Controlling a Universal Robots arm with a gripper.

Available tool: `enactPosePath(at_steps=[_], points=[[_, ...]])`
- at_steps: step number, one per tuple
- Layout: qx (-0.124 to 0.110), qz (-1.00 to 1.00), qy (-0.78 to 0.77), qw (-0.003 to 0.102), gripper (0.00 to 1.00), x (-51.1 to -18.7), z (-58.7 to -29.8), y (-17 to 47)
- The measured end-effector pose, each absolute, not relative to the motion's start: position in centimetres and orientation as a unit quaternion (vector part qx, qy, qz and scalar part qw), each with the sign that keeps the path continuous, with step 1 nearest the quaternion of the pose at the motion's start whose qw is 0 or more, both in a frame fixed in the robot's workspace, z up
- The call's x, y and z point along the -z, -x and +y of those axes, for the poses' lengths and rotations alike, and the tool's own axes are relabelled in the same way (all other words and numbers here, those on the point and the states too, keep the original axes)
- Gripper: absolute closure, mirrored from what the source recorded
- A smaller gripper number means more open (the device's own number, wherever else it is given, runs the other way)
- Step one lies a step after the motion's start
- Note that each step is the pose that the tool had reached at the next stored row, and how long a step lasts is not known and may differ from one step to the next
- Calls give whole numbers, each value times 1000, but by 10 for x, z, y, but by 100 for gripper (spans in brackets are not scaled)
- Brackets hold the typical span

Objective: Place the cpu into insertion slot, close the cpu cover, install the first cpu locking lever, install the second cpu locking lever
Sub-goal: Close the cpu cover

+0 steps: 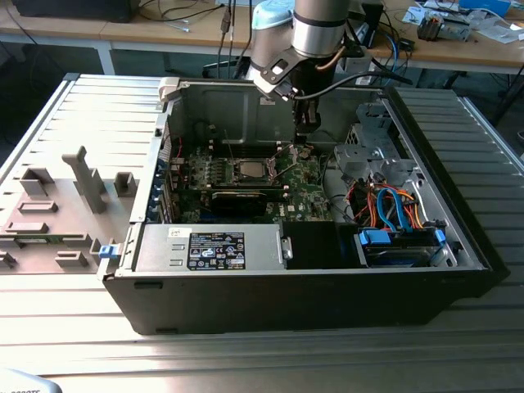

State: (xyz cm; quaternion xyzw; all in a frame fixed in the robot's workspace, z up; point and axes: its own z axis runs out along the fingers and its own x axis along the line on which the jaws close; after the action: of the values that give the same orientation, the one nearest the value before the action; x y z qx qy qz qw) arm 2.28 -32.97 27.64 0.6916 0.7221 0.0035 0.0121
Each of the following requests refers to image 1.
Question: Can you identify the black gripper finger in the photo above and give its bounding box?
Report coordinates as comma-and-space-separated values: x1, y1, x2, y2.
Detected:
292, 99, 323, 144

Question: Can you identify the metal socket cover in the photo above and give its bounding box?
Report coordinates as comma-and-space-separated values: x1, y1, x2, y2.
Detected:
268, 142, 299, 184

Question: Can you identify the CPU with silver lid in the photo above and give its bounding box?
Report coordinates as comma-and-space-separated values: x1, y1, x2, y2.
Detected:
239, 161, 267, 180

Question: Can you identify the metal locking lever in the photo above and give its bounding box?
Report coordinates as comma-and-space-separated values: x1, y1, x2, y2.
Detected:
224, 129, 237, 165

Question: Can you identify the CPU socket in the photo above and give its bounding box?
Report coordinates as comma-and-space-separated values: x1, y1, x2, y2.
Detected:
233, 157, 273, 185

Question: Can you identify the CPU cooler heatsink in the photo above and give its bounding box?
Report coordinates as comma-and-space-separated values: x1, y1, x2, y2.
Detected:
416, 11, 446, 42

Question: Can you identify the metal drive cage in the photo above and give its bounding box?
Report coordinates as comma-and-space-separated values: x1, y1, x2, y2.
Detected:
332, 102, 422, 185

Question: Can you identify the green motherboard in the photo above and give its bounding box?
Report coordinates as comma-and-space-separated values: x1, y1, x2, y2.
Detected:
171, 141, 336, 225

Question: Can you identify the black upright box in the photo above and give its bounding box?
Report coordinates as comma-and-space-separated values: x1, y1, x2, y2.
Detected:
361, 2, 385, 50

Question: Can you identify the graphics card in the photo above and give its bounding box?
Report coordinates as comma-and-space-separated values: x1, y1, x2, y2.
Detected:
209, 188, 268, 219

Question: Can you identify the blue disk carrier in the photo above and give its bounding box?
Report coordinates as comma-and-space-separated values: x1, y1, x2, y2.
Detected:
356, 227, 447, 258

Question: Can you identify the wooden desk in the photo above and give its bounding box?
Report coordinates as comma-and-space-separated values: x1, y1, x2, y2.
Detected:
355, 3, 524, 77
0, 3, 253, 77

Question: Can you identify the beige case latch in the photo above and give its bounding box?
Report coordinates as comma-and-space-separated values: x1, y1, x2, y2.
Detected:
157, 76, 182, 102

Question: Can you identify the silver drive unit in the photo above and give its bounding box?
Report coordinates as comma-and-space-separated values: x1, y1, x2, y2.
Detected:
441, 18, 472, 43

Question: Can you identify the hard disk drive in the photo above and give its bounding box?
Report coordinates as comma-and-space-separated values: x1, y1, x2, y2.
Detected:
364, 244, 434, 269

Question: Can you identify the black PC case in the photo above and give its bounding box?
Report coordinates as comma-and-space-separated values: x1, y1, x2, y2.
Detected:
97, 75, 511, 337

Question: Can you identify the blue box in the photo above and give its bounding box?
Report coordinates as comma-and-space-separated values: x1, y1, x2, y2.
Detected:
457, 0, 512, 16

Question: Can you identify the grey power supply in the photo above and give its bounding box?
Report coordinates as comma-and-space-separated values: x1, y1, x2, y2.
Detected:
131, 223, 294, 274

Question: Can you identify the black computer box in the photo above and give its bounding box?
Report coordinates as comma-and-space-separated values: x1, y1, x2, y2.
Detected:
11, 0, 135, 25

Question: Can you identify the grey parts rack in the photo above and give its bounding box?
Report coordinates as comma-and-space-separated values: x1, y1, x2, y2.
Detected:
0, 145, 142, 276

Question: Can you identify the pale teach pendant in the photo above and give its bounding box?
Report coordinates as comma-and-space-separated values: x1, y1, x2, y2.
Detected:
0, 367, 63, 393

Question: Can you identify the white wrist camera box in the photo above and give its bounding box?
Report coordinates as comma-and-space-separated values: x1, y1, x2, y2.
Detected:
251, 56, 298, 101

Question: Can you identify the orange wire bundle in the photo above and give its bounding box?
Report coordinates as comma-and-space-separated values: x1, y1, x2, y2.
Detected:
350, 182, 429, 231

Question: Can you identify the blue flat wire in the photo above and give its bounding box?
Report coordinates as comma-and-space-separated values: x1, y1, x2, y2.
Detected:
375, 186, 406, 231

